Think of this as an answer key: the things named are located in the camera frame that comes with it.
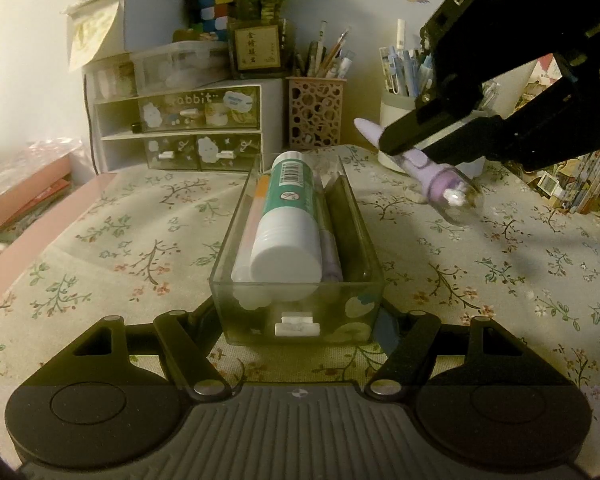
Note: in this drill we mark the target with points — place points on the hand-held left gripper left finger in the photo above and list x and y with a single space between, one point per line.
202 327

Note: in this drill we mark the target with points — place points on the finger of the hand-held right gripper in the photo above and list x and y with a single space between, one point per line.
430 127
555 130

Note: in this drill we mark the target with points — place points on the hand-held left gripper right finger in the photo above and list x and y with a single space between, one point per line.
395 327

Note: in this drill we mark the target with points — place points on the purple character pen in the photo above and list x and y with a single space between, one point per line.
445 185

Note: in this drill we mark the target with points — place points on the clear plastic drawer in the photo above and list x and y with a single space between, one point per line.
300 312

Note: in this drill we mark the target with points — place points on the pale lilac marker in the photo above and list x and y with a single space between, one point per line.
330 255

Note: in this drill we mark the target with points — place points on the orange capped pink highlighter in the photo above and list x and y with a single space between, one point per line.
252 220

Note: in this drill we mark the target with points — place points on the dark green highlighter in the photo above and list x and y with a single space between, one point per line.
325 205

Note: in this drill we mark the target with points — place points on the green white glue stick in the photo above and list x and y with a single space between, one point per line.
285 220

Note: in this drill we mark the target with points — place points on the white flower-shaped pen holder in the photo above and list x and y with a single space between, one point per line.
400 110

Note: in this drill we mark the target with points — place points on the bunch of blue white pens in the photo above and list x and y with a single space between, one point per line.
402 65

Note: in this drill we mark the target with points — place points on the pink mesh pen holder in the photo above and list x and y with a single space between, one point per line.
315 115

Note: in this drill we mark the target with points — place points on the bunch of thin pencils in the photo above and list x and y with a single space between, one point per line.
330 55

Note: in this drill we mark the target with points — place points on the white drawer organizer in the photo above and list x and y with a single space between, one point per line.
272 120

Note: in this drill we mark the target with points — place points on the small clear printed drawer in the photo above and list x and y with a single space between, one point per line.
230 150
172 152

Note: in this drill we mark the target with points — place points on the potted bamboo plant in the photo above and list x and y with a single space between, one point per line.
260 45

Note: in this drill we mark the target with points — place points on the wide clear printed drawer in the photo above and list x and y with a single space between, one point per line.
200 107

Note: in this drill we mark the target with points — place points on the pink flat box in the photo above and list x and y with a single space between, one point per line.
25 195

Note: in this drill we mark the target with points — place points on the clear plastic bag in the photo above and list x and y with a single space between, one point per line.
40 152

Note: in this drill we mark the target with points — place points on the white storage box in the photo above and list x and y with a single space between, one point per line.
150 20

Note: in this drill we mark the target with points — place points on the yellowish paper sheet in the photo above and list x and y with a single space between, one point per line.
92 35

